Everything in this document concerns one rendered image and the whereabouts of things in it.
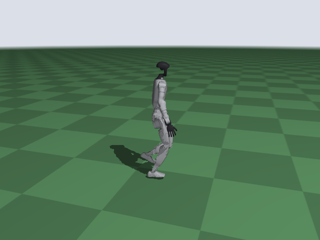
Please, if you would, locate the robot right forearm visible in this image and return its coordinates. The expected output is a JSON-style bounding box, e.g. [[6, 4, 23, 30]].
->
[[160, 100, 170, 124]]

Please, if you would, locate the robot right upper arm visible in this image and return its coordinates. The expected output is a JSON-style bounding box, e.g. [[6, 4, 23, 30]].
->
[[158, 81, 166, 106]]

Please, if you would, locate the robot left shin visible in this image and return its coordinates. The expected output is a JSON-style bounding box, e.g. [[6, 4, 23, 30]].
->
[[146, 143, 172, 156]]

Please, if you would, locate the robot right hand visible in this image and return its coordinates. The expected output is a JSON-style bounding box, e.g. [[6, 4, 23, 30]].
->
[[164, 119, 177, 137]]

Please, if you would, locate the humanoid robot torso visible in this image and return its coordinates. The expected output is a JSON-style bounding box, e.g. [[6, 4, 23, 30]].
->
[[152, 77, 167, 121]]

